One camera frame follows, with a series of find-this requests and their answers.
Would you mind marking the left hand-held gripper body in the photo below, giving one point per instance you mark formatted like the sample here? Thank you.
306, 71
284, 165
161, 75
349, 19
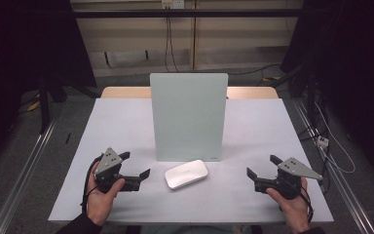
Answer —
108, 165

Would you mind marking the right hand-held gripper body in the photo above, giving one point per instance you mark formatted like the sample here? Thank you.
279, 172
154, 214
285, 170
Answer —
292, 177

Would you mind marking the white whiteboard eraser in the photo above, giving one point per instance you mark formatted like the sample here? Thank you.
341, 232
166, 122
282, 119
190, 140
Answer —
186, 174

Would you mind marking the frosted glass whiteboard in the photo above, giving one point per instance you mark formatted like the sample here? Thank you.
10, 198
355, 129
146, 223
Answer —
188, 117

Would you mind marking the person's right hand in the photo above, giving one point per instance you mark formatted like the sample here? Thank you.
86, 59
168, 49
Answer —
295, 211

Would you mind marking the person's left hand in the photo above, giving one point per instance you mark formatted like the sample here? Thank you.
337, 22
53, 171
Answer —
99, 204

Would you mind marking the white table cover sheet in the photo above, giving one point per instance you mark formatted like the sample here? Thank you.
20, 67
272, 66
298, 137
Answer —
246, 136

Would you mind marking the white power adapter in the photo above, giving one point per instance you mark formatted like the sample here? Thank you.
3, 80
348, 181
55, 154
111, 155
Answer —
323, 141

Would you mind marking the small black floor object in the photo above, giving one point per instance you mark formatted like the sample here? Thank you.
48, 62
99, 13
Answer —
67, 138

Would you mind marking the wooden table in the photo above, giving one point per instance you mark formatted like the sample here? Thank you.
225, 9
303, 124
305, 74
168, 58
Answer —
126, 92

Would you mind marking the black metal stand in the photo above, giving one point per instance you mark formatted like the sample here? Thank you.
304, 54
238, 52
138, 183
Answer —
44, 107

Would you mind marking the black curtain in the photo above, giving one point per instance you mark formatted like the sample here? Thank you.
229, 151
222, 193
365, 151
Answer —
13, 48
354, 48

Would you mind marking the aluminium floor rail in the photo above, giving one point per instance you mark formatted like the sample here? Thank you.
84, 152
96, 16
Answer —
19, 182
341, 182

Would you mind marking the black horizontal frame bar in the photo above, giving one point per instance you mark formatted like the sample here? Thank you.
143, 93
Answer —
188, 13

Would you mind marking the white wall outlet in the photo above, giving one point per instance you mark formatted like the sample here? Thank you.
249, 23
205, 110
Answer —
172, 4

